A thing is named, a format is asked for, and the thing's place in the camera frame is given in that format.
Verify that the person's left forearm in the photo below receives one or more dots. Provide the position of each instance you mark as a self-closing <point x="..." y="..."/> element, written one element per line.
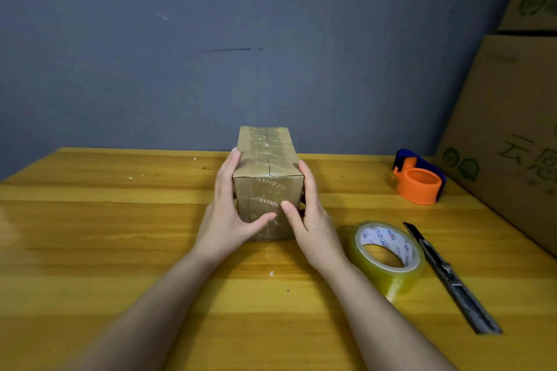
<point x="148" y="318"/>

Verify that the person's right forearm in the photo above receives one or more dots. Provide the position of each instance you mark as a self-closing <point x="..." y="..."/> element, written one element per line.
<point x="378" y="323"/>

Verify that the person's left thumb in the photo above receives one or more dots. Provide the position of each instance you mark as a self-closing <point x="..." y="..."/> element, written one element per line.
<point x="260" y="223"/>

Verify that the person's left hand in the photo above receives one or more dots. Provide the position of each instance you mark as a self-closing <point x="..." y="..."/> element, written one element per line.
<point x="224" y="218"/>

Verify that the grey metal utility knife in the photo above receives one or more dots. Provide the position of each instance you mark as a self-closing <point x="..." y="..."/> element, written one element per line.
<point x="452" y="279"/>

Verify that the person's right hand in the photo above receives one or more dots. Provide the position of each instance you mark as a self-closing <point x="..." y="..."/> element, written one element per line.
<point x="315" y="227"/>

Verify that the small taped cardboard box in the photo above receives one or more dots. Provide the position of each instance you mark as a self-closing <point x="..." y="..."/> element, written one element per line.
<point x="269" y="179"/>

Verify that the large cardboard box green print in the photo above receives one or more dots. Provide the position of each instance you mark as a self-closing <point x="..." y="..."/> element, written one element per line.
<point x="500" y="140"/>

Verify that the clear packing tape roll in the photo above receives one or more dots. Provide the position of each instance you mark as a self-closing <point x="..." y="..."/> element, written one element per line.
<point x="387" y="255"/>

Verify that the orange and blue tape dispenser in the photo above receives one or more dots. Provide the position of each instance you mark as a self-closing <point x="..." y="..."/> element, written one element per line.
<point x="418" y="177"/>

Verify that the person's right thumb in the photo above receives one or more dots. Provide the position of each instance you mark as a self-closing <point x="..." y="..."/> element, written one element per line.
<point x="292" y="216"/>

